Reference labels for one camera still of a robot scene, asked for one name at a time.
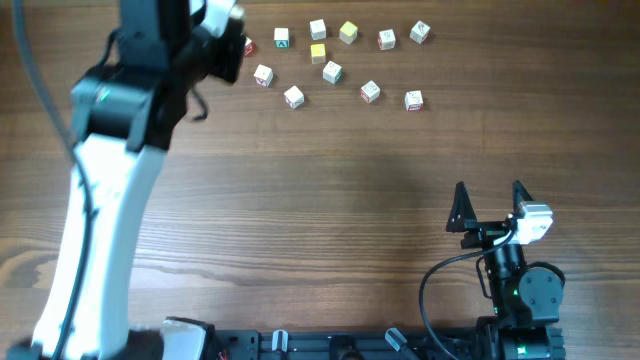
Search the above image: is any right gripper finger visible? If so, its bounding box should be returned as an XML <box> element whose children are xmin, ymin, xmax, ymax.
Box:
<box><xmin>512</xmin><ymin>180</ymin><xmax>533</xmax><ymax>215</ymax></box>
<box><xmin>446</xmin><ymin>181</ymin><xmax>477</xmax><ymax>233</ymax></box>

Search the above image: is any block with green Z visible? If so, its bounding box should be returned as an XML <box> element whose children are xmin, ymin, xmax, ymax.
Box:
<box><xmin>322</xmin><ymin>61</ymin><xmax>342</xmax><ymax>84</ymax></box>

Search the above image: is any block with shell drawing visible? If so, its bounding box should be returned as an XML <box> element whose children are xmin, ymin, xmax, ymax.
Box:
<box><xmin>284</xmin><ymin>86</ymin><xmax>305</xmax><ymax>109</ymax></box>

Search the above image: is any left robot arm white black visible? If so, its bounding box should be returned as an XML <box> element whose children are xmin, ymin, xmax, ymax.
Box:
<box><xmin>7</xmin><ymin>0</ymin><xmax>246</xmax><ymax>359</ymax></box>

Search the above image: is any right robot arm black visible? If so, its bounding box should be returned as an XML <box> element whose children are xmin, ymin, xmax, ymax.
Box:
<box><xmin>446</xmin><ymin>181</ymin><xmax>566</xmax><ymax>360</ymax></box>

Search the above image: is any block with red I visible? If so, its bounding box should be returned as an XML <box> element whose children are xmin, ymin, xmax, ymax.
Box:
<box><xmin>404</xmin><ymin>90</ymin><xmax>424</xmax><ymax>112</ymax></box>

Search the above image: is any block with number eight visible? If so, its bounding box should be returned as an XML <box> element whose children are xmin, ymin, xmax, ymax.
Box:
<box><xmin>360</xmin><ymin>81</ymin><xmax>381</xmax><ymax>104</ymax></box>

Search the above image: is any white block far right top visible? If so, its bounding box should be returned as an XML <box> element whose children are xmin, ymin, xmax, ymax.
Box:
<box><xmin>410</xmin><ymin>21</ymin><xmax>431</xmax><ymax>44</ymax></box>

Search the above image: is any block red side top row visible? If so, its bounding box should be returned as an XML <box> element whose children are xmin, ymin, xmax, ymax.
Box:
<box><xmin>378</xmin><ymin>29</ymin><xmax>396</xmax><ymax>51</ymax></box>

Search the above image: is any yellow top block upper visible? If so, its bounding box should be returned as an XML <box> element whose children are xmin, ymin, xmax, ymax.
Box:
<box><xmin>339</xmin><ymin>21</ymin><xmax>358</xmax><ymax>44</ymax></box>

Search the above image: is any yellow block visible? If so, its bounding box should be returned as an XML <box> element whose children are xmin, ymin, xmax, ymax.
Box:
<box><xmin>310</xmin><ymin>43</ymin><xmax>326</xmax><ymax>64</ymax></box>
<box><xmin>339</xmin><ymin>21</ymin><xmax>358</xmax><ymax>44</ymax></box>

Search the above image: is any yellow block lower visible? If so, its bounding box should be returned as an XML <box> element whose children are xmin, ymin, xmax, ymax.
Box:
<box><xmin>310</xmin><ymin>43</ymin><xmax>326</xmax><ymax>64</ymax></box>

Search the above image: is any white block top row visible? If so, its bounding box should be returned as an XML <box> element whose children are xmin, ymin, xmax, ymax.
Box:
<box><xmin>309</xmin><ymin>19</ymin><xmax>327</xmax><ymax>41</ymax></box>

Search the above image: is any block red W side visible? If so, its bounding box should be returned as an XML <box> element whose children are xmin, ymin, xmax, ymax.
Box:
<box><xmin>254</xmin><ymin>64</ymin><xmax>274</xmax><ymax>87</ymax></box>

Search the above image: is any block with green A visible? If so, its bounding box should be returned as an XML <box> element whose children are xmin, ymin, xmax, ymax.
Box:
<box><xmin>274</xmin><ymin>28</ymin><xmax>290</xmax><ymax>48</ymax></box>

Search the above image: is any block with red M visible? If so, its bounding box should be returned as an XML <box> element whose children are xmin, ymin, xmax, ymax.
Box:
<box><xmin>244</xmin><ymin>37</ymin><xmax>255</xmax><ymax>56</ymax></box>

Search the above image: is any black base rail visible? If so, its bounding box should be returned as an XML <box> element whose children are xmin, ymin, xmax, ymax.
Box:
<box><xmin>159</xmin><ymin>316</ymin><xmax>567</xmax><ymax>360</ymax></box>

